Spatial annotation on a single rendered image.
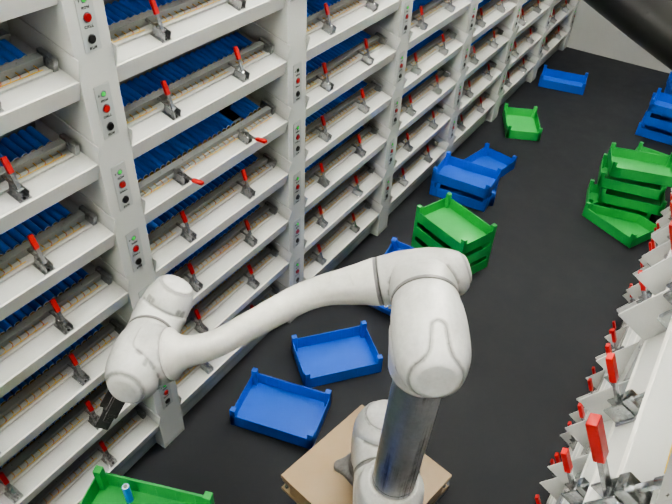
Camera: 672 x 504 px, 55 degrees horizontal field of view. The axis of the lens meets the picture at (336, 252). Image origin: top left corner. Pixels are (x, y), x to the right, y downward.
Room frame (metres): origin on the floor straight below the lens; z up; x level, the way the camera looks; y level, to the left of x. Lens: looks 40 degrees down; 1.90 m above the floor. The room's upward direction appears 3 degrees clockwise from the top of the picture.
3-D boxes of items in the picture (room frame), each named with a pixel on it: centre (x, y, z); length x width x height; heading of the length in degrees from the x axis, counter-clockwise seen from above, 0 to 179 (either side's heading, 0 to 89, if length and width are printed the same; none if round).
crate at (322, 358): (1.61, -0.02, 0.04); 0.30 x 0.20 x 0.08; 110
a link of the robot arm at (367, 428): (0.98, -0.15, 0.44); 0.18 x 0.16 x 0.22; 2
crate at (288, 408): (1.35, 0.16, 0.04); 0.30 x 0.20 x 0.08; 74
